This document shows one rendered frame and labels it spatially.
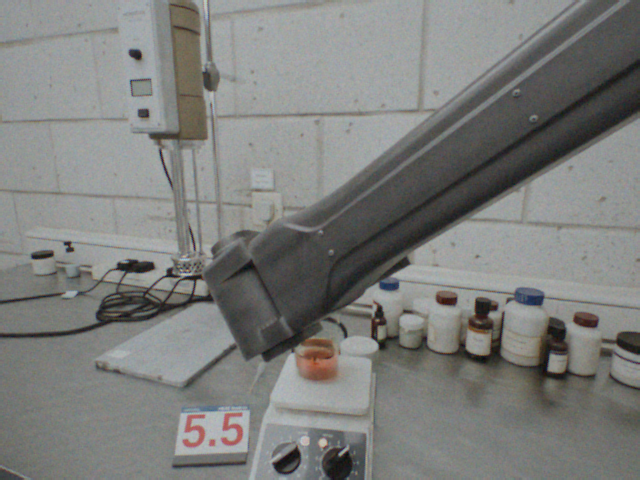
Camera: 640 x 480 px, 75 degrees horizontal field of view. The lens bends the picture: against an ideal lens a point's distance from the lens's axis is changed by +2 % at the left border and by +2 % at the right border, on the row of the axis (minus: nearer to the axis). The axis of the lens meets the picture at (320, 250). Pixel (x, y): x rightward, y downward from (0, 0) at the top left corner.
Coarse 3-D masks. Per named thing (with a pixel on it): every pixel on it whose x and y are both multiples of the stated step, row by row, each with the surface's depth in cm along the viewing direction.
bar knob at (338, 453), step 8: (336, 448) 46; (344, 448) 44; (328, 456) 45; (336, 456) 44; (344, 456) 44; (328, 464) 43; (336, 464) 43; (344, 464) 44; (328, 472) 43; (336, 472) 44; (344, 472) 44
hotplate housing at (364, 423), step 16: (272, 416) 49; (288, 416) 49; (304, 416) 49; (320, 416) 49; (336, 416) 49; (352, 416) 49; (368, 416) 49; (368, 432) 47; (256, 448) 47; (368, 448) 46; (256, 464) 46; (368, 464) 45
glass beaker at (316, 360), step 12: (336, 312) 55; (324, 324) 56; (336, 324) 52; (312, 336) 51; (324, 336) 51; (336, 336) 52; (300, 348) 52; (312, 348) 51; (324, 348) 51; (336, 348) 53; (300, 360) 52; (312, 360) 52; (324, 360) 52; (336, 360) 53; (300, 372) 53; (312, 372) 52; (324, 372) 52; (336, 372) 53
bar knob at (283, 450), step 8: (280, 448) 46; (288, 448) 45; (296, 448) 45; (272, 456) 44; (280, 456) 44; (288, 456) 45; (296, 456) 45; (272, 464) 44; (280, 464) 45; (288, 464) 45; (296, 464) 45; (280, 472) 44; (288, 472) 44
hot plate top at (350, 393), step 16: (288, 368) 56; (352, 368) 56; (368, 368) 56; (288, 384) 53; (304, 384) 53; (320, 384) 53; (336, 384) 53; (352, 384) 53; (368, 384) 53; (272, 400) 49; (288, 400) 49; (304, 400) 49; (320, 400) 49; (336, 400) 49; (352, 400) 49; (368, 400) 49
